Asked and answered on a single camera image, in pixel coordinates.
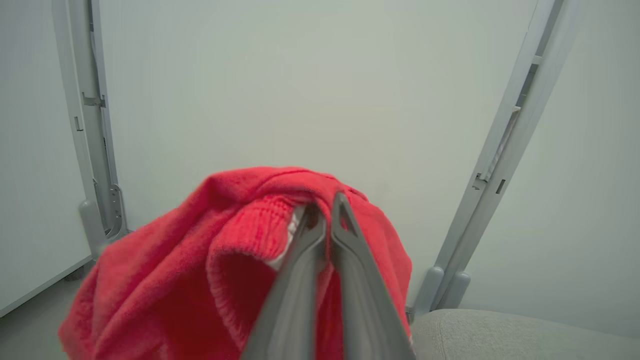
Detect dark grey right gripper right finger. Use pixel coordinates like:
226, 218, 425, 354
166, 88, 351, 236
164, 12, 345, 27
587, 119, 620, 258
330, 192, 417, 360

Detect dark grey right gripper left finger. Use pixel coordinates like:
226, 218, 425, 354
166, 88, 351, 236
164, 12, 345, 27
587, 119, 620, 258
240, 202, 329, 360

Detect red and white jacket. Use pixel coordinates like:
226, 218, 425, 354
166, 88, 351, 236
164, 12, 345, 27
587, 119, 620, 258
57, 166, 414, 360

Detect grey fabric sofa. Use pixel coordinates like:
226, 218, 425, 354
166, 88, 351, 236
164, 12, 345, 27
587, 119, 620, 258
410, 308, 640, 360

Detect grey partition post, two feet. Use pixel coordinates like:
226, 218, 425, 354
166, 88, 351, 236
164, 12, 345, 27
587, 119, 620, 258
407, 0, 568, 321

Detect grey partition post with bracket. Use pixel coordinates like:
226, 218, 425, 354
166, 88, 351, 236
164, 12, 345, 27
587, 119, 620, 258
51, 0, 129, 241

